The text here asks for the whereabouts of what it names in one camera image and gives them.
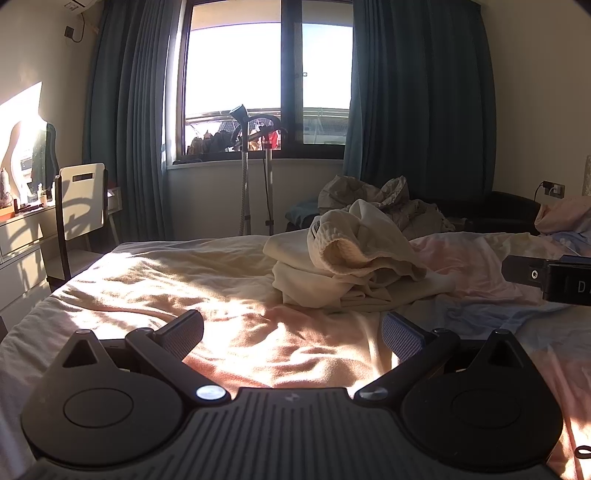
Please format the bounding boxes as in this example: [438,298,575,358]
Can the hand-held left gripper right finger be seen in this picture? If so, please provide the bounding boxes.
[353,311,522,407]

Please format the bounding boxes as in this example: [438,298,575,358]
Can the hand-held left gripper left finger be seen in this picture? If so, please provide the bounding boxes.
[60,310,232,407]

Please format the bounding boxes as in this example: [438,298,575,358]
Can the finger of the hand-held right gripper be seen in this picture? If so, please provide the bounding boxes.
[502,255,550,289]

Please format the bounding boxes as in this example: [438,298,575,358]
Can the cream pants with black stripe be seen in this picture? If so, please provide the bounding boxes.
[263,199,457,315]

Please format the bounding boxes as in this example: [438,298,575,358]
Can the bed with pink sheet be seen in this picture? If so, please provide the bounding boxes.
[0,231,591,480]

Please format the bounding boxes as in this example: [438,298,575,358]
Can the black sofa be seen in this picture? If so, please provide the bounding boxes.
[416,190,551,234]

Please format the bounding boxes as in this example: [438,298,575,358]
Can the pink pillow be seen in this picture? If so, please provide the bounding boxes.
[534,194,591,237]

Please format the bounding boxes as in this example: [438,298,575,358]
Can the grey puffer jacket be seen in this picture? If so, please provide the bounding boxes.
[318,174,468,241]

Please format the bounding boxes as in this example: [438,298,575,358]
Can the standing garment steamer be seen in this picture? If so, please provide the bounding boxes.
[228,104,290,236]

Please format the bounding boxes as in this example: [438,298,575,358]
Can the teal cloth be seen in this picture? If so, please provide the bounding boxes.
[285,200,325,228]

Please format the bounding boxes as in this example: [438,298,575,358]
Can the white-backed chair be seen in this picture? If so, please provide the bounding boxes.
[47,162,122,283]

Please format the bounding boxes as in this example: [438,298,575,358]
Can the white dressing table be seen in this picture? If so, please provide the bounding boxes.
[0,202,62,320]

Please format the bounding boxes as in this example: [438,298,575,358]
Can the teal curtain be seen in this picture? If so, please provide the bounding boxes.
[343,0,503,195]
[82,0,186,241]

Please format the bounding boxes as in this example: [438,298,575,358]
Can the dressing table mirror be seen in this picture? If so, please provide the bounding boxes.
[0,82,59,205]

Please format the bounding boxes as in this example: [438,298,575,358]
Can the dark-framed window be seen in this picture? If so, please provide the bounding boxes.
[174,0,357,166]

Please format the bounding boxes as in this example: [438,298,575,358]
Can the wall outlet with plug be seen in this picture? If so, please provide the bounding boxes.
[534,180,567,200]

